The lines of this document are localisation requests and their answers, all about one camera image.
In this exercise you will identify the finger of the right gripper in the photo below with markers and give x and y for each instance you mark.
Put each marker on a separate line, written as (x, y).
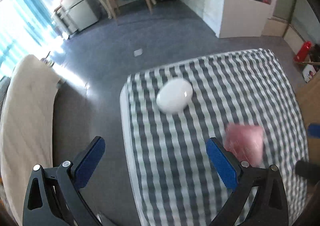
(313, 130)
(306, 170)

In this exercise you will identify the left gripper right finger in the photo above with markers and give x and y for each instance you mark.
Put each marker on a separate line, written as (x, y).
(269, 206)

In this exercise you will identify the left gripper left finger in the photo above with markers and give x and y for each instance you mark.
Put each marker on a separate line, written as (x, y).
(53, 194)

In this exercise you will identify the large cardboard box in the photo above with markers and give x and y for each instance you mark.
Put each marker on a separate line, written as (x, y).
(308, 100)

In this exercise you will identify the red fire extinguisher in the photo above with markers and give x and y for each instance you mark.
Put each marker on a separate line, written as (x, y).
(303, 52)

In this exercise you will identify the beige sofa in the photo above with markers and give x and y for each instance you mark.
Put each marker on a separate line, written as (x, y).
(26, 128)

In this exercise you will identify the checkered tablecloth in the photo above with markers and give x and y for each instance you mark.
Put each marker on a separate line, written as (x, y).
(174, 120)

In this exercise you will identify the white computer mouse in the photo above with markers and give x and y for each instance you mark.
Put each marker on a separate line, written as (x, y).
(174, 96)

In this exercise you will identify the white mini fridge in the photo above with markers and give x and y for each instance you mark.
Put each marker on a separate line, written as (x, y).
(77, 15)

